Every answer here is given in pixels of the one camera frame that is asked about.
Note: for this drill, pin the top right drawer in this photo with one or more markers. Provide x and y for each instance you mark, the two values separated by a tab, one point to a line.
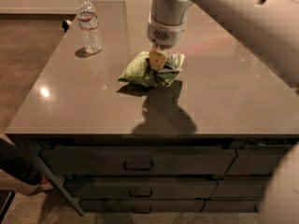
261	161

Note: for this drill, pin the clear plastic water bottle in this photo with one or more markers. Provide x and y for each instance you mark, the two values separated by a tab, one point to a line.
89	26

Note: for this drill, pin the person leg and foot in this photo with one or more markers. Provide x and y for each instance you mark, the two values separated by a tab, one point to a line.
15	164

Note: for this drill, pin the drawer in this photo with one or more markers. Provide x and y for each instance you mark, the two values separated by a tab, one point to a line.
230	206
138	160
239	189
141	206
136	189
261	161

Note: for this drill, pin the bottom left drawer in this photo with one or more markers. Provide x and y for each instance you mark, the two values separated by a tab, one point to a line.
141	206

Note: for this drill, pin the green jalapeno chip bag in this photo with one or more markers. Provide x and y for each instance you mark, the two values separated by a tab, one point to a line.
139	72

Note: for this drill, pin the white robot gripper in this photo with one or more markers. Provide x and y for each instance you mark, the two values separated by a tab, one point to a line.
164	33

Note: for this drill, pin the middle left drawer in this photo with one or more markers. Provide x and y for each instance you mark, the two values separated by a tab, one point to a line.
136	189

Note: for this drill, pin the bottom right drawer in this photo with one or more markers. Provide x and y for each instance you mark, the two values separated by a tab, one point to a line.
230	206

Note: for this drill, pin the middle right drawer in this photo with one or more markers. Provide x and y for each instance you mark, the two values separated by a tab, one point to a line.
239	189

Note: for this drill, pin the top left drawer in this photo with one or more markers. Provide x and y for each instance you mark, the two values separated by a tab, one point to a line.
138	160

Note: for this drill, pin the dark object behind counter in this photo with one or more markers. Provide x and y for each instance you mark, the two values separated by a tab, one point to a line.
66	24

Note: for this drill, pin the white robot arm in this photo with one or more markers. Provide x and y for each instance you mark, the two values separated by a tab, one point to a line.
270	30

